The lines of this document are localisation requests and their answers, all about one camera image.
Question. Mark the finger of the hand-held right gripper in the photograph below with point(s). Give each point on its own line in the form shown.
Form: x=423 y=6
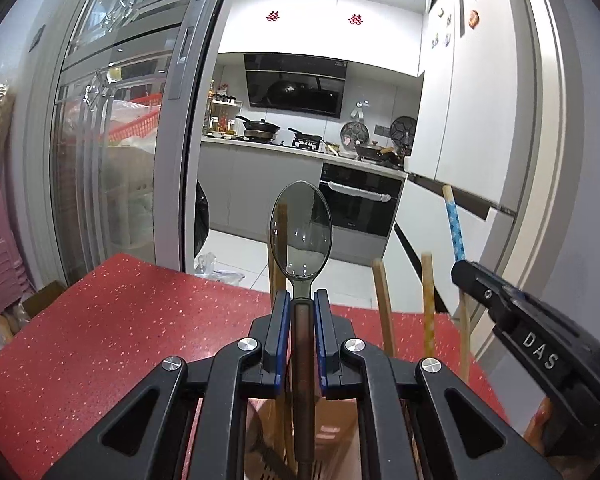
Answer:
x=485 y=287

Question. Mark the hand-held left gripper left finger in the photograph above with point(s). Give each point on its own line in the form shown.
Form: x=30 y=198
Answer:
x=280 y=345

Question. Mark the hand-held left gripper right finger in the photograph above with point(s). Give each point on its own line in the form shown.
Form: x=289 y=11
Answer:
x=322 y=350

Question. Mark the light bamboo chopstick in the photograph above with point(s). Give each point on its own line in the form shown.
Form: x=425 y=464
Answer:
x=428 y=305

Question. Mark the thin brown chopstick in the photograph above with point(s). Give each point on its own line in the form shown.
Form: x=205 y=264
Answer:
x=277 y=282

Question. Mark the blue patterned chopstick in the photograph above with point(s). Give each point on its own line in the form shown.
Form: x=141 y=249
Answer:
x=454 y=225

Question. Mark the brown wooden chopstick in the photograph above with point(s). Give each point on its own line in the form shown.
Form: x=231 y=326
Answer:
x=384 y=305

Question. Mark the beige utensil holder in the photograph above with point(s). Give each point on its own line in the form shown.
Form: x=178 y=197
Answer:
x=335 y=430

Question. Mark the clear plastic bag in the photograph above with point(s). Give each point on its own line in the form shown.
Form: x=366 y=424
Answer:
x=215 y=270

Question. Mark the black trash bag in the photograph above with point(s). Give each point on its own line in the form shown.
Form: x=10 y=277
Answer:
x=201 y=220

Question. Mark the black built-in oven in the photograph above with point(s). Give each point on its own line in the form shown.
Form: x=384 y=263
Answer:
x=360 y=205

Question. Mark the round pot lid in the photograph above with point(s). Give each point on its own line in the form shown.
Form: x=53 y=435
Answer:
x=403 y=130
x=355 y=132

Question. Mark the white refrigerator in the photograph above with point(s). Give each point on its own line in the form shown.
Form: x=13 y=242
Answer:
x=480 y=110

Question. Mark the black frying pan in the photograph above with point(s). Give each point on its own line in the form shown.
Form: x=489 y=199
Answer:
x=305 y=136
x=260 y=126

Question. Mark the sliding glass door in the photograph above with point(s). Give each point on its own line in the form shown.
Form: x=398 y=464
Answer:
x=130 y=185

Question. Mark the white spice rack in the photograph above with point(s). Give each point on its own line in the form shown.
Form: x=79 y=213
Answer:
x=224 y=110

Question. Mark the cardboard box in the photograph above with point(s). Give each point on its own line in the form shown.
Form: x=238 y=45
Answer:
x=42 y=300

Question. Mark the black range hood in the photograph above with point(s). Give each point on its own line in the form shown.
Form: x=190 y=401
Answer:
x=295 y=85

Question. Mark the red plastic basket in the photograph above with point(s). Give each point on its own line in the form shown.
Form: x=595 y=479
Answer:
x=135 y=120

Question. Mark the stack of pink stools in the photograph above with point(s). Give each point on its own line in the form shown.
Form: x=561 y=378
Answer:
x=0 y=260

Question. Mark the red paper decoration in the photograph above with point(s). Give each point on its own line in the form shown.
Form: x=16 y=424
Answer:
x=353 y=18
x=271 y=15

